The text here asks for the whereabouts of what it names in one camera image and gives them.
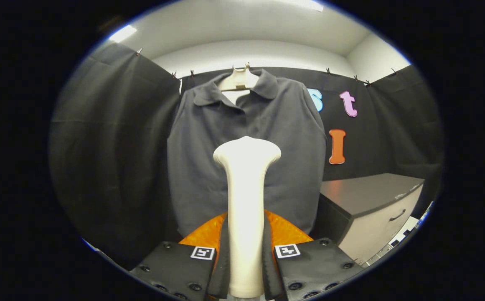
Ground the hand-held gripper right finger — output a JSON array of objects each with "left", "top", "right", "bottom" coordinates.
[{"left": 262, "top": 210, "right": 365, "bottom": 301}]

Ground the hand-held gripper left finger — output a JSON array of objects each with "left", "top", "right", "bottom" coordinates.
[{"left": 130, "top": 212, "right": 231, "bottom": 301}]

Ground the white garment steamer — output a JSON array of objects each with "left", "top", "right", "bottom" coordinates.
[{"left": 213, "top": 136, "right": 282, "bottom": 299}]

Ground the dark grey button shirt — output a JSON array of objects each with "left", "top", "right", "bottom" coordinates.
[{"left": 166, "top": 69, "right": 327, "bottom": 238}]

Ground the cream clothes hanger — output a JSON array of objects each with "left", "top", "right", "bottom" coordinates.
[{"left": 218, "top": 63, "right": 260, "bottom": 105}]

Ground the grey-topped white drawer cabinet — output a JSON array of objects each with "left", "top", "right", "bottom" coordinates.
[{"left": 311, "top": 173, "right": 425, "bottom": 265}]

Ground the white sheet with black squares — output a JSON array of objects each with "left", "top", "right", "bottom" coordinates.
[{"left": 386, "top": 215, "right": 420, "bottom": 251}]

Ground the black backdrop cloth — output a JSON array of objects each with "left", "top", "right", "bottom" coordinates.
[{"left": 49, "top": 42, "right": 445, "bottom": 268}]

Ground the row of black clips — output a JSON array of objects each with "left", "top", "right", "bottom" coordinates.
[{"left": 136, "top": 48, "right": 397, "bottom": 87}]

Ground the ceiling strip light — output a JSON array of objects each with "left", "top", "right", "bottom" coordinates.
[{"left": 109, "top": 24, "right": 137, "bottom": 43}]

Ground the ceiling light panel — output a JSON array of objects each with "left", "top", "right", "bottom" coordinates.
[{"left": 284, "top": 0, "right": 324, "bottom": 12}]

